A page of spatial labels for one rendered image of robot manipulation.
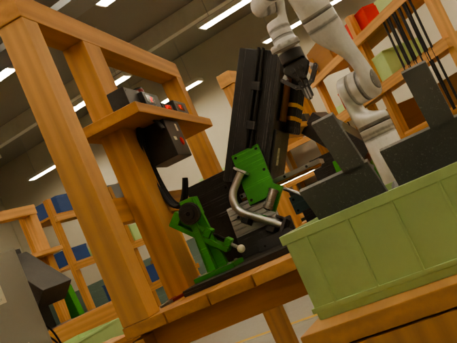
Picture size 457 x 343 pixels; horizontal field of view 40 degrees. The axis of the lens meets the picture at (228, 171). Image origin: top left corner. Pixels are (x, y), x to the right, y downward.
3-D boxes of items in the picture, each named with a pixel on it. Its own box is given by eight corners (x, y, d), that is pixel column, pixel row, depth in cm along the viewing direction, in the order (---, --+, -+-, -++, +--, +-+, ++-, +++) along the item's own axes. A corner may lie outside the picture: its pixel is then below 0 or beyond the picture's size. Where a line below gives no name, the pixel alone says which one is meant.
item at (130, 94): (146, 107, 237) (139, 90, 238) (130, 103, 222) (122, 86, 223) (130, 116, 239) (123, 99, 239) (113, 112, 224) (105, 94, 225)
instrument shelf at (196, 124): (213, 126, 300) (209, 118, 300) (139, 111, 213) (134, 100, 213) (168, 148, 305) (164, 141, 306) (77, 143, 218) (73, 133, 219)
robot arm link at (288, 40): (271, 54, 190) (263, 36, 190) (278, 60, 201) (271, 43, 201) (299, 40, 188) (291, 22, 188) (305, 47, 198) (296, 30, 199)
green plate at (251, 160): (283, 197, 240) (264, 148, 247) (277, 193, 233) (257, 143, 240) (256, 209, 243) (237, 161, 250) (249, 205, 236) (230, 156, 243)
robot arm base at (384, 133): (416, 174, 177) (390, 119, 177) (419, 175, 168) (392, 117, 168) (385, 188, 178) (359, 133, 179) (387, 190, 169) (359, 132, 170)
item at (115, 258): (257, 248, 325) (181, 78, 334) (149, 318, 181) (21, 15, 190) (242, 255, 327) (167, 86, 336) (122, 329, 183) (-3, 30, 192)
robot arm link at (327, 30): (327, 9, 163) (298, 28, 169) (381, 98, 168) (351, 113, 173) (337, 2, 171) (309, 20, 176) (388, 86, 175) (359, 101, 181)
